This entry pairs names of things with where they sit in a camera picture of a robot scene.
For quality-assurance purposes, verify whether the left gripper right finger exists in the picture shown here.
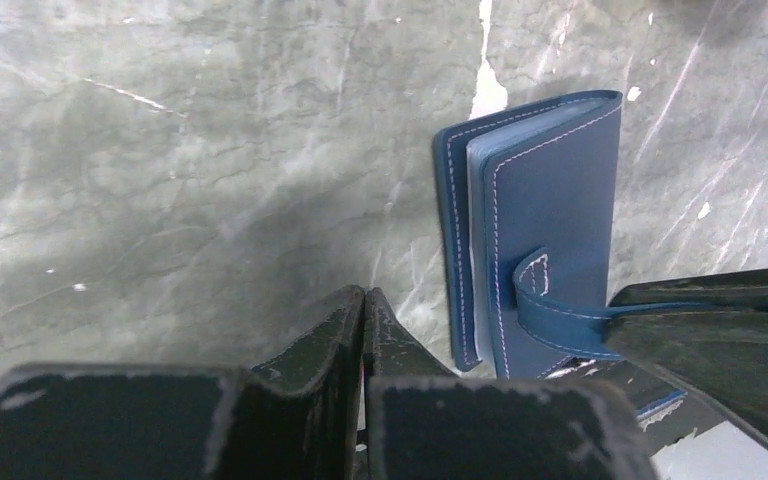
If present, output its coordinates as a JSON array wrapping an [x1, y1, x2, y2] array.
[[364, 288, 657, 479]]

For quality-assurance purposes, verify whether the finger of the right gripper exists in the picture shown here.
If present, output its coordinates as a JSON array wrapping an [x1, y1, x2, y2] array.
[[603, 311, 768, 451], [610, 268, 768, 310]]

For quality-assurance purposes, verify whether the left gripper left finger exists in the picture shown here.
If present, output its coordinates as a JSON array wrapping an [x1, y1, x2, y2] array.
[[0, 285, 365, 479]]

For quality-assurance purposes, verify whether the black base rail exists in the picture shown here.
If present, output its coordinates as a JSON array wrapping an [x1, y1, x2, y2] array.
[[543, 357, 725, 454]]

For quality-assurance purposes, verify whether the navy blue card holder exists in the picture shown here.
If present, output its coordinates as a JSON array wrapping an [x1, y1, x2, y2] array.
[[431, 89, 723, 382]]

